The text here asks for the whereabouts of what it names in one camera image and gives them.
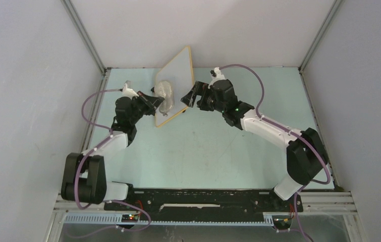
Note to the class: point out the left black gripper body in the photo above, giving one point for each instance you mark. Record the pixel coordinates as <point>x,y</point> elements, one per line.
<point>139,110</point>

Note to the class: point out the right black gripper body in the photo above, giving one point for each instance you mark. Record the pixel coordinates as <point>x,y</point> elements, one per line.
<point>209,103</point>

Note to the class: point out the silver mesh sponge eraser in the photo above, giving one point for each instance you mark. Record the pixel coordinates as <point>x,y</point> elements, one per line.
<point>165,90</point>

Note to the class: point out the wood framed whiteboard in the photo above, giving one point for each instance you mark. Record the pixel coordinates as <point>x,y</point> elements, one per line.
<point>179,72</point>

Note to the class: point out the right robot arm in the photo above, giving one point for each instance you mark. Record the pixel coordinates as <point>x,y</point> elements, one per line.
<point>305,153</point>

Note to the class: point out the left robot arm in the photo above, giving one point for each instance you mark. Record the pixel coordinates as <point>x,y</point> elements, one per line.
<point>84,178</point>

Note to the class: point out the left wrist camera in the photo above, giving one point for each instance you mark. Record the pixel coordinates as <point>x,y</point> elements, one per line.
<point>128,89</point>

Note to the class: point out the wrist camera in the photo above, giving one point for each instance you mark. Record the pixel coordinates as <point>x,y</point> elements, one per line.
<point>216,75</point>
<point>128,89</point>

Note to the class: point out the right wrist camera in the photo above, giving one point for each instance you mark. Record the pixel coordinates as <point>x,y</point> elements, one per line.
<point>216,75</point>

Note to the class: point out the black metal base rail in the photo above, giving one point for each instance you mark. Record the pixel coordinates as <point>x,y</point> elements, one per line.
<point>207,204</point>

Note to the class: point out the slotted cable duct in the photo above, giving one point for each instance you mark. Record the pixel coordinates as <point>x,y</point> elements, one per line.
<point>126,219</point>

